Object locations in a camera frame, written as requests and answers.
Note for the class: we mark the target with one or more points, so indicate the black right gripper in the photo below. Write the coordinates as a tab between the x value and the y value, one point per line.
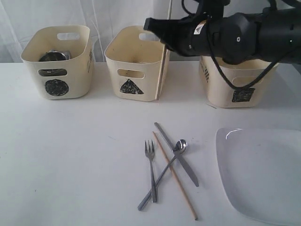
234	39

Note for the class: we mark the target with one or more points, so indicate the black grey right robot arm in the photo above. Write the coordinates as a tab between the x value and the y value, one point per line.
272	35

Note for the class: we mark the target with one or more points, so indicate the white square plate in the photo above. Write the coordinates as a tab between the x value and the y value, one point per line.
260	170

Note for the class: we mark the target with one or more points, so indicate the steel bowl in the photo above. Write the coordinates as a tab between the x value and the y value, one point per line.
54	55

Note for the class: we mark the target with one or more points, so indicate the cream bin with circle mark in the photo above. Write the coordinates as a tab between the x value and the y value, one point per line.
61	79

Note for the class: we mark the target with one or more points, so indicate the wooden chopstick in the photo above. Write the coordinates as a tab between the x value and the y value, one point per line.
162	65
182	189

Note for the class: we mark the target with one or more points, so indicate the cream bin with triangle mark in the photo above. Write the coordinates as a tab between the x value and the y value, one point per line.
134	64

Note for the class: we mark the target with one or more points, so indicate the steel long spoon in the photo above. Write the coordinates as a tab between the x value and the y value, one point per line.
147	197

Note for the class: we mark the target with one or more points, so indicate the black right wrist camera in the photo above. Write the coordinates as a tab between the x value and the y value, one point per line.
213	9

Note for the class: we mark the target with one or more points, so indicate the steel table knife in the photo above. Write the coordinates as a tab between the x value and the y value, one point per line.
176	155

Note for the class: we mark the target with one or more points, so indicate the cream bin with square mark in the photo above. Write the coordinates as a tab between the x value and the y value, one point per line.
220	94

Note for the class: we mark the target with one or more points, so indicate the steel fork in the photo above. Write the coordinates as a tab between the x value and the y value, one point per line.
150	154

